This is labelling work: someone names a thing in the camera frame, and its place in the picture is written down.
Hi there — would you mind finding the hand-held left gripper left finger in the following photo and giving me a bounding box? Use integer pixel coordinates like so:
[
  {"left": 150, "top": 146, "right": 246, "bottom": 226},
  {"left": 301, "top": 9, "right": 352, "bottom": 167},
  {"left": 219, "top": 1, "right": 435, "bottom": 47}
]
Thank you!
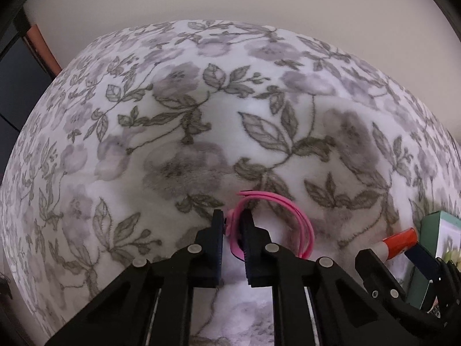
[{"left": 45, "top": 209, "right": 224, "bottom": 346}]

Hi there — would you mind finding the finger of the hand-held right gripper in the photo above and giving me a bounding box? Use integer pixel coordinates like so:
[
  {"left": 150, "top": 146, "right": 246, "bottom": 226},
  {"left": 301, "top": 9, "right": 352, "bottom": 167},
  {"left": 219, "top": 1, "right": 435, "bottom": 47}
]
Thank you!
[
  {"left": 404, "top": 243, "right": 442, "bottom": 280},
  {"left": 355, "top": 249, "right": 407, "bottom": 301}
]

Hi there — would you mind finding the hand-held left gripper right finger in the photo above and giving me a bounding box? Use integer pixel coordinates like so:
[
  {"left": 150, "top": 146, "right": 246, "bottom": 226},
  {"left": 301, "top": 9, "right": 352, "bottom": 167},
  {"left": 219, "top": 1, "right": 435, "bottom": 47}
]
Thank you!
[{"left": 241, "top": 209, "right": 407, "bottom": 346}]

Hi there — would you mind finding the red and white tube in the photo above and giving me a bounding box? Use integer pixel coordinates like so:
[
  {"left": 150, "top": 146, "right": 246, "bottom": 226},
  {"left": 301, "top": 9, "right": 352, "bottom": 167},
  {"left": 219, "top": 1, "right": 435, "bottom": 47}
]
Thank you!
[{"left": 373, "top": 228, "right": 418, "bottom": 262}]

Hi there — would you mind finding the green-rimmed white box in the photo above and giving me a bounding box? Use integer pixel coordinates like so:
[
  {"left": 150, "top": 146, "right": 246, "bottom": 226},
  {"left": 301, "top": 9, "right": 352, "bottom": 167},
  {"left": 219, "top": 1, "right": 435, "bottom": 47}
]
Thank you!
[{"left": 405, "top": 211, "right": 461, "bottom": 312}]

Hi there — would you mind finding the pink toy watch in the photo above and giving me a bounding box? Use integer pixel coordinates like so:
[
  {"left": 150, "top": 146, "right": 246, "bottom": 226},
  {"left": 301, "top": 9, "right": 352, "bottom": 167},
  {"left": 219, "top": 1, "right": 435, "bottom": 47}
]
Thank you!
[{"left": 223, "top": 190, "right": 315, "bottom": 260}]

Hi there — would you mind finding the dark cabinet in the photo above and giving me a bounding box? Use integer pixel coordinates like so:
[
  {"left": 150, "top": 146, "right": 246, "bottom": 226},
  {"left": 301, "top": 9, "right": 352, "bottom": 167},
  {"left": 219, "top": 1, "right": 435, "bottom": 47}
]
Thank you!
[{"left": 0, "top": 7, "right": 62, "bottom": 188}]

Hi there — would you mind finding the orange-brown board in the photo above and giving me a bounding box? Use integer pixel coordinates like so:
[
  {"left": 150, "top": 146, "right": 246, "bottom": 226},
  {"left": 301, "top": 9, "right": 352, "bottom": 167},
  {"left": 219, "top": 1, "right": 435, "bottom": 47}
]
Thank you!
[{"left": 25, "top": 23, "right": 63, "bottom": 76}]

